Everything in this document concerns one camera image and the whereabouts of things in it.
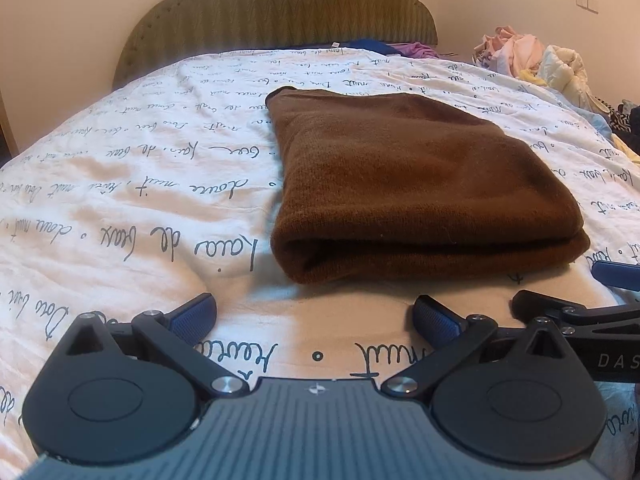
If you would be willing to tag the light blue bed sheet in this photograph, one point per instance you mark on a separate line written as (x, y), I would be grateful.
(595, 117)

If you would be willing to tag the pink clothes pile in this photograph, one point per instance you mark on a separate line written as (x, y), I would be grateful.
(508, 52)

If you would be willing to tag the blue garment near headboard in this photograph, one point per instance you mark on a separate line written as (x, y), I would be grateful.
(371, 45)

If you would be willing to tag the yellow cloth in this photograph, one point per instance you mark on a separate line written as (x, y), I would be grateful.
(532, 78)

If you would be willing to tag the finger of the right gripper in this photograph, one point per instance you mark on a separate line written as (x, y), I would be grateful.
(526, 305)
(617, 275)

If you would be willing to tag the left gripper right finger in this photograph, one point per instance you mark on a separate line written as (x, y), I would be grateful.
(516, 397)

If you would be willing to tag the olive green upholstered headboard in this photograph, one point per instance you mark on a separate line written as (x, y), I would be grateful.
(176, 29)

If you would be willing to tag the white wall switch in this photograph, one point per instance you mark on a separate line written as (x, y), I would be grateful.
(588, 5)

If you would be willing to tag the cream puffy jacket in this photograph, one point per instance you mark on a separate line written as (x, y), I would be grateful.
(563, 70)

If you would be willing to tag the purple garment near headboard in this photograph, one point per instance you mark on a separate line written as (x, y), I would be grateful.
(415, 50)

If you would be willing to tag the black patterned clothes pile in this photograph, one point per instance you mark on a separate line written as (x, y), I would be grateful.
(624, 122)

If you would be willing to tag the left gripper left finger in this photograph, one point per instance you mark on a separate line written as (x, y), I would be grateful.
(111, 394)

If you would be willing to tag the brown knit sweater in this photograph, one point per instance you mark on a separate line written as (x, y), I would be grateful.
(400, 186)

